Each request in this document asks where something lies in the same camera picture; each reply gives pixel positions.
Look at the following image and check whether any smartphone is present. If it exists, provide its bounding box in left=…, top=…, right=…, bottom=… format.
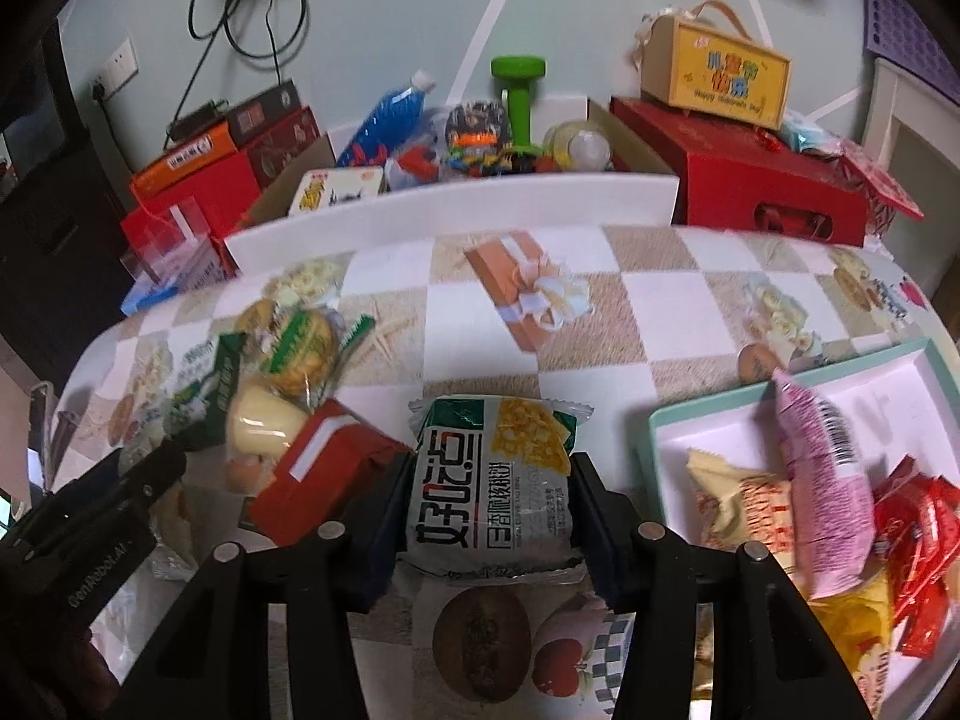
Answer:
left=28, top=380, right=57, bottom=489

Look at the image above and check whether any red patterned bag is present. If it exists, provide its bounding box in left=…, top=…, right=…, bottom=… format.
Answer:
left=838, top=138, right=924, bottom=238

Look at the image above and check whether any white wall socket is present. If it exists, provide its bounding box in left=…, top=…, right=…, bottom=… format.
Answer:
left=93, top=37, right=139, bottom=99

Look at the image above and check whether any colourful toy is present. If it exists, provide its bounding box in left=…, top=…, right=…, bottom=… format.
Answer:
left=443, top=101, right=512, bottom=179

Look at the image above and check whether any white cardboard box of toys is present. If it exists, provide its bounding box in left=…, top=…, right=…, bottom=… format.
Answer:
left=224, top=96, right=679, bottom=277

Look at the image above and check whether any large red gift box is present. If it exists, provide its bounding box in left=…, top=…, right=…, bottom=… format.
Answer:
left=608, top=96, right=869, bottom=247

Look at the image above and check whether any orange flat box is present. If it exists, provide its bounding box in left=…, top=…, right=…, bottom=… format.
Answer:
left=130, top=78, right=303, bottom=197

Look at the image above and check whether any clear round jar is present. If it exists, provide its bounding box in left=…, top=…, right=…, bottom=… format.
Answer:
left=544, top=121, right=612, bottom=172

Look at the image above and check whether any green dumbbell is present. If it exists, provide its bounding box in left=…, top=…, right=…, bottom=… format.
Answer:
left=491, top=55, right=547, bottom=153

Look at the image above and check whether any small red pastry packet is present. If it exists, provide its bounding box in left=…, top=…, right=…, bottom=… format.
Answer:
left=247, top=400, right=412, bottom=546

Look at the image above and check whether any small yellow cake packet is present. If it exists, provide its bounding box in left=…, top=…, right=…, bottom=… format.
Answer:
left=226, top=382, right=308, bottom=458

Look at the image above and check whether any clear plastic container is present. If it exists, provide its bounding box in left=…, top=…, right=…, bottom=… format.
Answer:
left=121, top=199, right=229, bottom=293

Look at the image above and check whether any orange yellow chip packet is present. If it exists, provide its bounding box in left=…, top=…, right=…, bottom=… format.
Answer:
left=686, top=449, right=796, bottom=575

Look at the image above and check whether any yellow gift box with handle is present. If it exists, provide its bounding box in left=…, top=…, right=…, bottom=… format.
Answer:
left=631, top=0, right=793, bottom=130

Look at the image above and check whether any blue water bottle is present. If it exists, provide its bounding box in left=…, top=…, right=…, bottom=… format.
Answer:
left=335, top=70, right=436, bottom=167

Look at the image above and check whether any black cabinet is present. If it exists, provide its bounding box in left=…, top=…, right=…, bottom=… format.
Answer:
left=2, top=26, right=132, bottom=387

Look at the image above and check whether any white green corn snack packet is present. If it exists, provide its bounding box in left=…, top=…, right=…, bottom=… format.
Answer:
left=400, top=395, right=592, bottom=585

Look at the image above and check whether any pink striped snack packet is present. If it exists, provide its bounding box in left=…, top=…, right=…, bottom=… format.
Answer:
left=773, top=371, right=875, bottom=600

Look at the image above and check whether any red box under orange box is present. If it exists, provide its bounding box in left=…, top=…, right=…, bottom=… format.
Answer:
left=118, top=106, right=322, bottom=263

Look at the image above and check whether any black cable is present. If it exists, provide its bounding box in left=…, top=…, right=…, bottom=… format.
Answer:
left=164, top=0, right=311, bottom=145

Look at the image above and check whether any beige printed snack packet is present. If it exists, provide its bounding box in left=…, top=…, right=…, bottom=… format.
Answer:
left=149, top=481, right=199, bottom=582

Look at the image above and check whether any yellow translucent snack bag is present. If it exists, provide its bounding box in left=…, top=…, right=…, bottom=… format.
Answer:
left=811, top=567, right=893, bottom=718

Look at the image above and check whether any yellow card box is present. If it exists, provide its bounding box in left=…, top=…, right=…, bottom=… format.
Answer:
left=288, top=166, right=384, bottom=216

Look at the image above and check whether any green label cookie packet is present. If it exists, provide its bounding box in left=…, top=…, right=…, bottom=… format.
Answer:
left=260, top=307, right=376, bottom=410

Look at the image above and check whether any teal rimmed white tray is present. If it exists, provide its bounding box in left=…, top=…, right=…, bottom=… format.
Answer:
left=638, top=340, right=958, bottom=718

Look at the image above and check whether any red Pure Kiss snack packet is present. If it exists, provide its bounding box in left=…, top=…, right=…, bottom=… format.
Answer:
left=874, top=455, right=958, bottom=660

